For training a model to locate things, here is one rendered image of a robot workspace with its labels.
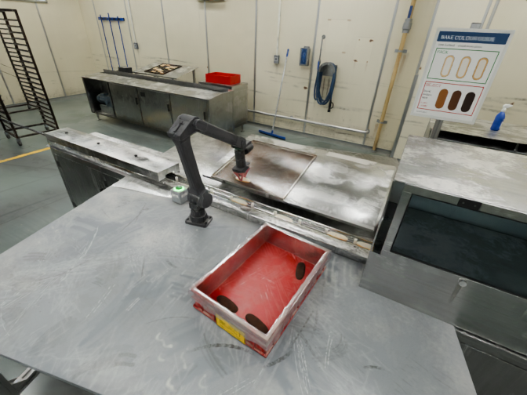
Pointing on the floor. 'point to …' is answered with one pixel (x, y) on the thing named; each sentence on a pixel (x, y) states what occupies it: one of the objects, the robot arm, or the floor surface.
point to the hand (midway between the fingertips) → (242, 178)
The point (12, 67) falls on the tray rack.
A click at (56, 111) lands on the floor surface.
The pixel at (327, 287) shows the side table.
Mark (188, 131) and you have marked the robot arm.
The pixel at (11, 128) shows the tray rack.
